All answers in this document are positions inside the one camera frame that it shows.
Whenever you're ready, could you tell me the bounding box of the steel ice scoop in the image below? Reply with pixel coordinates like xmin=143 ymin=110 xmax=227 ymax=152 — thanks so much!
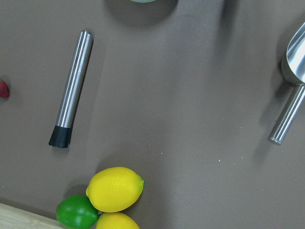
xmin=268 ymin=24 xmax=305 ymax=145

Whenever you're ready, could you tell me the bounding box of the steel muddler black tip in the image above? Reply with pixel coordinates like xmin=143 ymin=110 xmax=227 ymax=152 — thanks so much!
xmin=49 ymin=30 xmax=93 ymax=148

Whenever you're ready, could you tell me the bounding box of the yellow lemon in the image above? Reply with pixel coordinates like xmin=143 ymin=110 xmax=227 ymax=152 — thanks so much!
xmin=95 ymin=212 xmax=140 ymax=229
xmin=86 ymin=167 xmax=144 ymax=213

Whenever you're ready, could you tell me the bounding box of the mint green bowl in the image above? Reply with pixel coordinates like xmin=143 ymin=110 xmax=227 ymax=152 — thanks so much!
xmin=131 ymin=0 xmax=156 ymax=3

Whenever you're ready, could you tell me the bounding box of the green lime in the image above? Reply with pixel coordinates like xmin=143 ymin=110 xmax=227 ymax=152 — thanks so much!
xmin=56 ymin=195 xmax=99 ymax=229

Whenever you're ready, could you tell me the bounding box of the red strawberry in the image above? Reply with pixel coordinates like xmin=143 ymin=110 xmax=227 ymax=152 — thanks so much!
xmin=0 ymin=80 xmax=10 ymax=98

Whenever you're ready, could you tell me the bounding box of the wooden cutting board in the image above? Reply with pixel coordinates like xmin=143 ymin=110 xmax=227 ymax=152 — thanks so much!
xmin=0 ymin=203 xmax=64 ymax=229

